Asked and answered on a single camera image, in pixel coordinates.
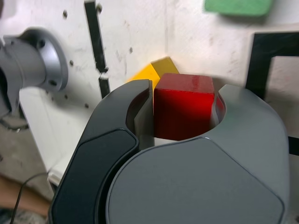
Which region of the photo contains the black cable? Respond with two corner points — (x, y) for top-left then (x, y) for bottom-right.
(13, 172), (50, 224)

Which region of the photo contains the black tape strip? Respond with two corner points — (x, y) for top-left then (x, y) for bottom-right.
(84, 0), (111, 98)

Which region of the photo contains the red cube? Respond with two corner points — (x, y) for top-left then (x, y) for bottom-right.
(153, 72), (219, 141)

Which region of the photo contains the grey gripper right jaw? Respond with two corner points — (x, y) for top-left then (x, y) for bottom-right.
(107, 84), (291, 224)

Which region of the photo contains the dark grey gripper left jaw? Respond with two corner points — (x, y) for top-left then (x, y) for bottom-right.
(50, 79), (156, 224)

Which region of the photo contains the black tape square outline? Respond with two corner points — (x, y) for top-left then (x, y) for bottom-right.
(244, 32), (299, 156)

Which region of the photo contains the yellow cube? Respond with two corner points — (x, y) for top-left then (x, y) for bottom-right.
(126, 56), (180, 116)

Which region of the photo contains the green cube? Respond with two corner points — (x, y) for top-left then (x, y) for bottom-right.
(204, 0), (274, 17)

